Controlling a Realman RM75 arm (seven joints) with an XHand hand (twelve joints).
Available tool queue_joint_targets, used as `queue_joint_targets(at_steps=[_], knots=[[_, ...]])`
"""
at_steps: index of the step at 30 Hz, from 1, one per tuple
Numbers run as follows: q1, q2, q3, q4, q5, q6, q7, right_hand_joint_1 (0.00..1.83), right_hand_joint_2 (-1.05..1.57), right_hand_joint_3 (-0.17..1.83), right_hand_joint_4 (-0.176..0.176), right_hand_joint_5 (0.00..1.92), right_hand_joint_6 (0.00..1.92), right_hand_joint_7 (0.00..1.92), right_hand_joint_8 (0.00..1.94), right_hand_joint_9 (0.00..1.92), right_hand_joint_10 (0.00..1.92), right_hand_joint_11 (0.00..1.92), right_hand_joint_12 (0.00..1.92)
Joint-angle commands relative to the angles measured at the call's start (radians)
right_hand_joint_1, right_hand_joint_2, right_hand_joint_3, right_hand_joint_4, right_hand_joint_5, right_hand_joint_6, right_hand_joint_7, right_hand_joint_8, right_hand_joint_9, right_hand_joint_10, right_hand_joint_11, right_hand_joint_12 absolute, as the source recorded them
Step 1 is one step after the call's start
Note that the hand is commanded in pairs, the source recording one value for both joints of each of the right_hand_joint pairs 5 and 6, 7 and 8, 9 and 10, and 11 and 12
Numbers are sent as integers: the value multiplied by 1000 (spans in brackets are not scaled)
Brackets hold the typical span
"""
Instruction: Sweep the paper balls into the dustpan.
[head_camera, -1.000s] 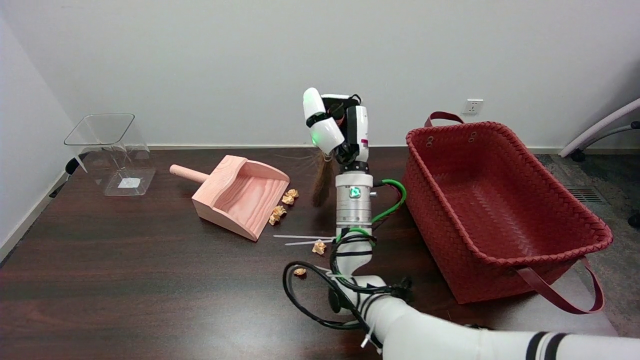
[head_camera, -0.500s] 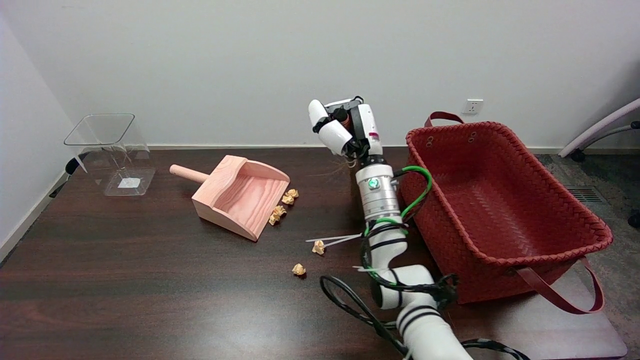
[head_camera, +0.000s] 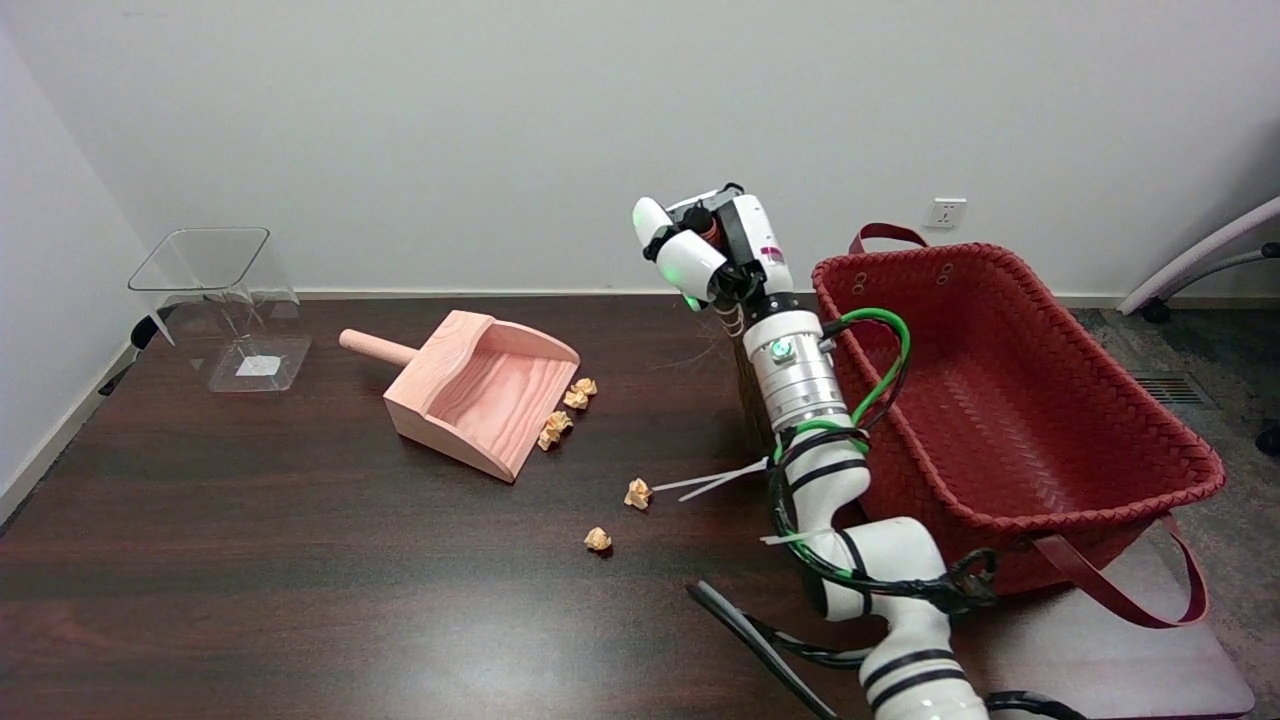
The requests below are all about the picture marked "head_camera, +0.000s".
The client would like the green robot cable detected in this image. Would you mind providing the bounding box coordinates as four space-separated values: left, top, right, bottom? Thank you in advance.
770 307 913 581

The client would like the clear plastic container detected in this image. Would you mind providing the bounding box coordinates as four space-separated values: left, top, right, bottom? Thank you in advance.
127 227 313 394

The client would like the grey office chair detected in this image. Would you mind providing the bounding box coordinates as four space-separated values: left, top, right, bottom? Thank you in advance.
1117 195 1280 456

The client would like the pink wooden dustpan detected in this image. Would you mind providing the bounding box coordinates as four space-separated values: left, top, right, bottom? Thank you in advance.
338 310 581 484

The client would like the brown straw hand broom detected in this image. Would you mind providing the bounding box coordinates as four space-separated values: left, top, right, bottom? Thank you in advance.
685 212 776 456

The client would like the red woven basket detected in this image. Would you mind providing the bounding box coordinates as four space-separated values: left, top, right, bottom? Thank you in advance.
797 222 1228 629

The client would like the floor vent grille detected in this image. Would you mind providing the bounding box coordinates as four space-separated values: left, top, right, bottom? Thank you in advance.
1130 372 1211 407

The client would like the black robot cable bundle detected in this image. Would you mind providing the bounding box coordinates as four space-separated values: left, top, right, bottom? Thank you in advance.
685 545 1086 720

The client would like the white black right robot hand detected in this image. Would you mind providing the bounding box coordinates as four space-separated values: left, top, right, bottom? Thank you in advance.
632 183 799 321

